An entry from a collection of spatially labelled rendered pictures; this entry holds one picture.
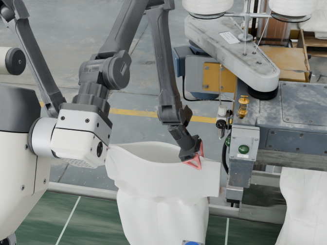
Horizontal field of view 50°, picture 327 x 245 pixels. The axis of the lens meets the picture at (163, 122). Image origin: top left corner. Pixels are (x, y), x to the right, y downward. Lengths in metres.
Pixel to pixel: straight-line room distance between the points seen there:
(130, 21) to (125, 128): 2.16
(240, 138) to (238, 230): 1.00
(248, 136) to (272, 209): 0.96
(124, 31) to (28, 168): 0.41
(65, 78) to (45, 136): 3.11
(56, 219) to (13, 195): 1.23
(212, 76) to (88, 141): 0.74
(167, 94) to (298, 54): 0.50
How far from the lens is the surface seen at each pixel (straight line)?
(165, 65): 1.14
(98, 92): 0.81
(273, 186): 1.76
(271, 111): 1.05
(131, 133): 3.01
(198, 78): 1.39
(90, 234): 1.95
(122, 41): 0.92
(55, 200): 2.14
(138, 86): 3.57
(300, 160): 1.32
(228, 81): 1.37
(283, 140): 1.04
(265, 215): 1.93
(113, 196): 2.06
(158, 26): 1.14
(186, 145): 1.25
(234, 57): 1.13
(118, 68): 0.85
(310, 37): 4.30
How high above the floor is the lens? 1.97
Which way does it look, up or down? 40 degrees down
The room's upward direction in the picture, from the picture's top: 4 degrees counter-clockwise
